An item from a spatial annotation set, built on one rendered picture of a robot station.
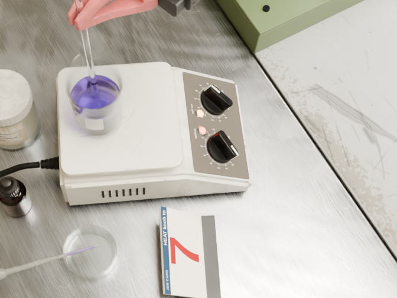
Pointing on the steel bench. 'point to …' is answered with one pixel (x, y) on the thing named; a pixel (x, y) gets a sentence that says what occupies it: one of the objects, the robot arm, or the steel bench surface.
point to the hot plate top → (127, 127)
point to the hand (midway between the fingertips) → (80, 16)
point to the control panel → (200, 149)
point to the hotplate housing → (96, 188)
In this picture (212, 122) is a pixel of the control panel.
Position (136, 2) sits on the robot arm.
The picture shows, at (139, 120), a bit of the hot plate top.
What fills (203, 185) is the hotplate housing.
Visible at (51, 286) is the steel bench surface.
